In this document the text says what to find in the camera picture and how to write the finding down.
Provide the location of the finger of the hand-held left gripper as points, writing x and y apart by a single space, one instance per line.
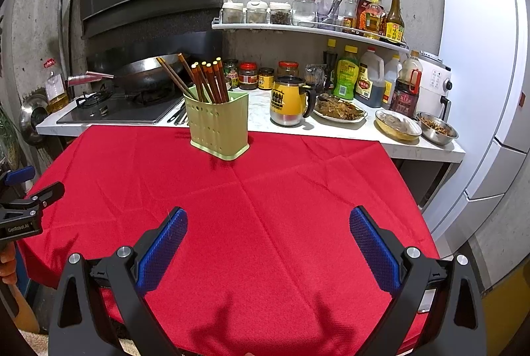
49 191
18 174

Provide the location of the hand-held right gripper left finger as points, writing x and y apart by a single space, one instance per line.
163 246

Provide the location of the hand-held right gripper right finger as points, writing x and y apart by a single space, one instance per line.
374 248

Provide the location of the green plastic utensil holder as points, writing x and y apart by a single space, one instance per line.
217 124

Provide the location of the bunch of wooden chopsticks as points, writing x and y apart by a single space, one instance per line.
212 82

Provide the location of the clear cup with utensils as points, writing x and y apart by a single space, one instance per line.
329 10

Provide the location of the person's left hand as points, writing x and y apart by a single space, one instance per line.
7 265

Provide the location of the steel pot lid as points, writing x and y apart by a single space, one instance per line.
33 118

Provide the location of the wooden spatula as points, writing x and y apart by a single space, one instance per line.
25 310

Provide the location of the clear cooking oil bottle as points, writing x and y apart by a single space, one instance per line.
56 91

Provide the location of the black gas stove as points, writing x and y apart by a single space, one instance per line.
124 111

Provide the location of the small red valve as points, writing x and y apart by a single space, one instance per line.
49 62

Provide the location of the red tablecloth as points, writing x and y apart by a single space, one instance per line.
269 194

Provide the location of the beige towel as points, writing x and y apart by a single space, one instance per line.
33 344

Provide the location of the steel bowl with food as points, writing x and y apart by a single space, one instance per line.
437 128

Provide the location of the plate of cooked food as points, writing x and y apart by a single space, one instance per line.
339 109

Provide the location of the yellow object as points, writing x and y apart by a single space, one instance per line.
503 314

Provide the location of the steel wok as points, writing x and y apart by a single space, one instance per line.
140 70

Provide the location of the large oil jug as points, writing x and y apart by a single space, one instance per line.
368 80

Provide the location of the white plastic jug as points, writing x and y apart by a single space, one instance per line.
391 78

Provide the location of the yellow steel mug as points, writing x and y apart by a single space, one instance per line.
285 99

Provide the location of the green plastic bottle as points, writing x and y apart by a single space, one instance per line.
347 74

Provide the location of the clear plastic container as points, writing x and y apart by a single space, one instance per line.
315 74

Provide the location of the green-label sauce jar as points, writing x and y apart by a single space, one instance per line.
232 72

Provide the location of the slim dark soy bottle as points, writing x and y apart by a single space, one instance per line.
330 64

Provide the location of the red-lidded dark sauce jar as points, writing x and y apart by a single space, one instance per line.
247 75

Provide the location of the yellow-label sauce jar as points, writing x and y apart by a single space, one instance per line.
266 78

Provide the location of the white refrigerator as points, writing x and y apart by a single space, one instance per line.
480 70

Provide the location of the yellow oil bottle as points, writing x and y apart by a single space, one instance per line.
374 18

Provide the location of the tall dark vinegar bottle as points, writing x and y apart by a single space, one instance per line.
395 18

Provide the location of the red seasoning packet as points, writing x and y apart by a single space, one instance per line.
363 12

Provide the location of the clear bottle yellow cap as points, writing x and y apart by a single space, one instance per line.
350 12

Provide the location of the white-lidded spice jar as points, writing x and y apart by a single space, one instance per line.
280 13
234 12
256 11

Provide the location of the red-lidded clear glass jar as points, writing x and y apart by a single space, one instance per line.
304 10

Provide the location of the white wall shelf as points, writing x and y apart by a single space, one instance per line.
290 29

